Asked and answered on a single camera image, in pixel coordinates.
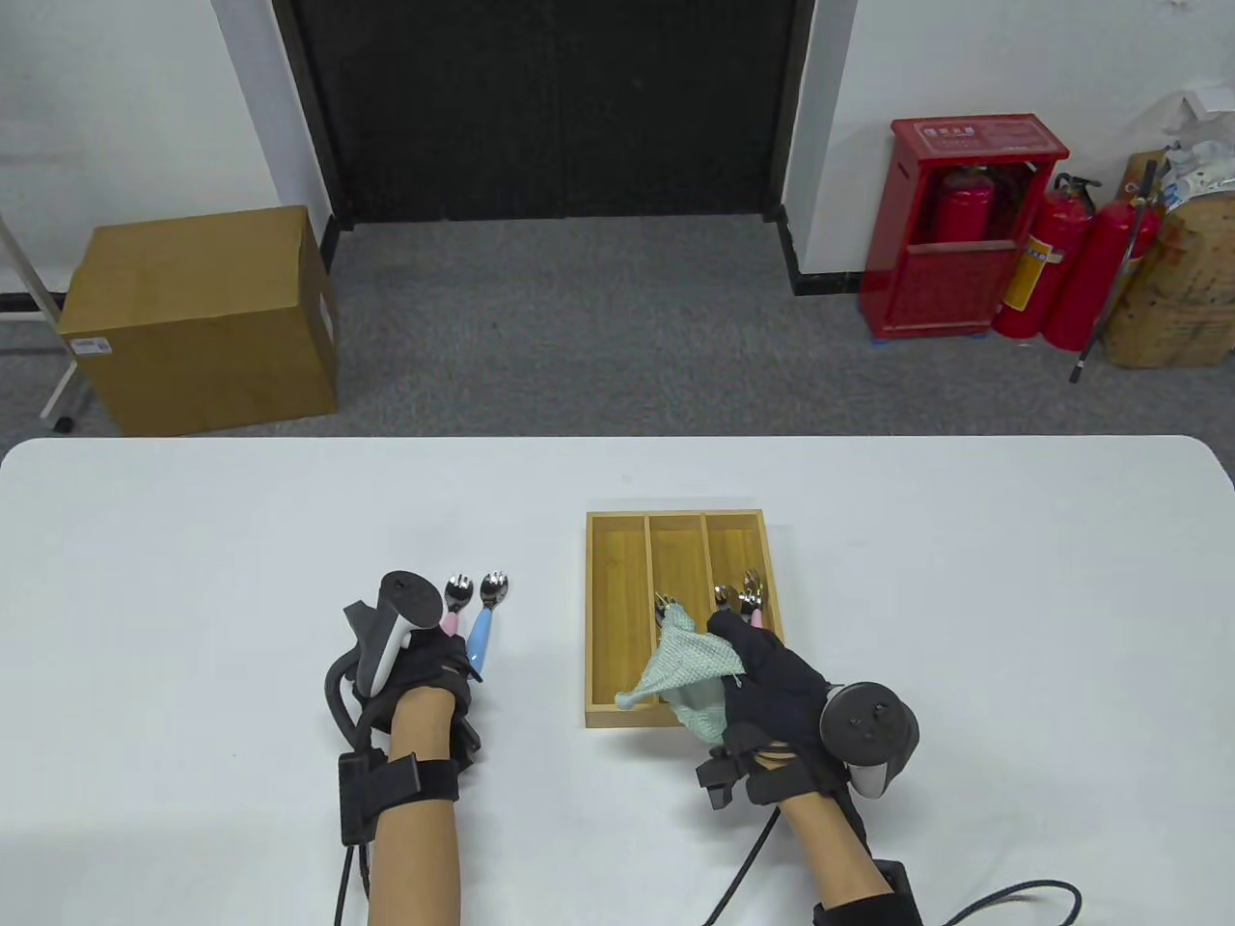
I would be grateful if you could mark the person's left hand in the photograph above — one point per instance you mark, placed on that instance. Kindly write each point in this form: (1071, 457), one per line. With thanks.
(434, 666)

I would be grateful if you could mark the person's right hand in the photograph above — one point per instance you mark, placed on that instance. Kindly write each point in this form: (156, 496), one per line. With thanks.
(772, 685)

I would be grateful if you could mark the green fish scale cleaning cloth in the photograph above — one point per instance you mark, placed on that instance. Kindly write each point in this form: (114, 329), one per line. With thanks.
(690, 666)

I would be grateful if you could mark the person's left forearm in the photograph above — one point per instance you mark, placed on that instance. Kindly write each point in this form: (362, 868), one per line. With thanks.
(415, 849)

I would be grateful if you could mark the black round controller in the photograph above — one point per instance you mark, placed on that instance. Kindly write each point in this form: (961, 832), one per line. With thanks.
(405, 603)
(868, 723)

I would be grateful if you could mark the wooden cutlery tray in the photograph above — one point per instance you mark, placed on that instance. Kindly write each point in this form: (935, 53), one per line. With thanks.
(617, 617)

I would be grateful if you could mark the plain brown cardboard box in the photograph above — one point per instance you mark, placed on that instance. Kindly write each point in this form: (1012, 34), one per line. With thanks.
(193, 318)

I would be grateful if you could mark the red fire extinguisher cabinet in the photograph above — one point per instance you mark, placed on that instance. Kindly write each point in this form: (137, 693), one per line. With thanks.
(946, 289)

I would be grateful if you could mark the black stick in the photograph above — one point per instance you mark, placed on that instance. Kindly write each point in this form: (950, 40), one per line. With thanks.
(1082, 357)

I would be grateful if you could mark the white metal stand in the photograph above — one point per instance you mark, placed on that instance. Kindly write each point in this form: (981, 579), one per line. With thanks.
(58, 386)

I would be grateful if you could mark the red extinguisher with yellow label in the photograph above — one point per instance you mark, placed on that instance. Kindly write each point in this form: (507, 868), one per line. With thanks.
(1037, 270)

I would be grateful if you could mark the red fire extinguisher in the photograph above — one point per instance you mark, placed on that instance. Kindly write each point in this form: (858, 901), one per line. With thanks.
(965, 207)
(1090, 280)

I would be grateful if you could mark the worn printed cardboard box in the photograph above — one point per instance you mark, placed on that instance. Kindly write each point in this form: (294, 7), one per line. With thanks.
(1187, 299)

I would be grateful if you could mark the black door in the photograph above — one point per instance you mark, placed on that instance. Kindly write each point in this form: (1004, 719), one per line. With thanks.
(550, 106)

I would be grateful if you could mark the white plastic bags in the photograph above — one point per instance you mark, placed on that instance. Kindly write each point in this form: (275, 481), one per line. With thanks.
(1201, 164)

